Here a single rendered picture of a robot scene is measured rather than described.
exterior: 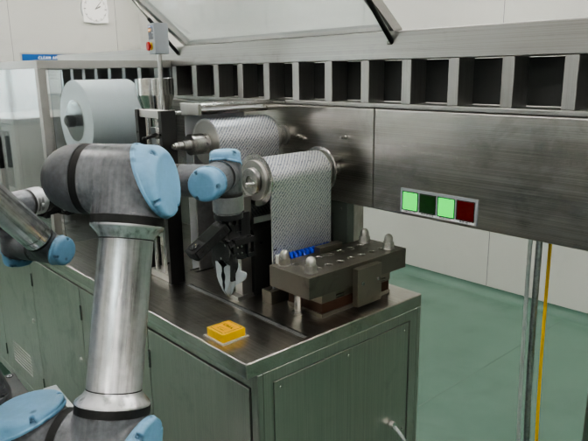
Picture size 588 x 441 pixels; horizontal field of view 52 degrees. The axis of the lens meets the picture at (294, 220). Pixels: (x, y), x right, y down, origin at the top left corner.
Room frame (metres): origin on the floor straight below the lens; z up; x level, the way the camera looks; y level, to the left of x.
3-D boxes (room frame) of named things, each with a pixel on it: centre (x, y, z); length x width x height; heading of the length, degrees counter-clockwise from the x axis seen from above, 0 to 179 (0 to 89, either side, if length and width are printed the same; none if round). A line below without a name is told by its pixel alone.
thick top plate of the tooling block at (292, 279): (1.68, -0.13, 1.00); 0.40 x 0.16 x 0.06; 132
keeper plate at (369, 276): (1.62, -0.21, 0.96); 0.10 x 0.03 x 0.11; 132
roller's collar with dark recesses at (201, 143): (1.87, 0.29, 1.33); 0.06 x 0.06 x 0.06; 42
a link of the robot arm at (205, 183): (1.35, 0.20, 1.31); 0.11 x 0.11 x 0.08; 78
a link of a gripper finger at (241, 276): (1.44, 0.14, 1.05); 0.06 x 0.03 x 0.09; 132
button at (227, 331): (1.43, 0.18, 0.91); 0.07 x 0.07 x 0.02; 42
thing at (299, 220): (1.74, -0.02, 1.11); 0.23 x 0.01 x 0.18; 132
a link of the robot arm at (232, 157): (1.44, 0.16, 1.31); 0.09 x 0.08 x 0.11; 168
